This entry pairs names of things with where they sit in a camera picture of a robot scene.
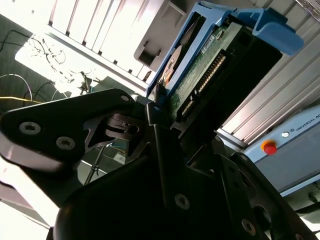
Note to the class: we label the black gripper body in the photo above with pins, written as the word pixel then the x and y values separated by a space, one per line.
pixel 125 212

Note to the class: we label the hard disk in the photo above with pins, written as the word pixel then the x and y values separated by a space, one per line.
pixel 205 67

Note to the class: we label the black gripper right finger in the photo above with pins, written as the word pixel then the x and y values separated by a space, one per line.
pixel 232 190

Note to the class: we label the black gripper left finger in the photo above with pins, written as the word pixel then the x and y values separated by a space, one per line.
pixel 50 112

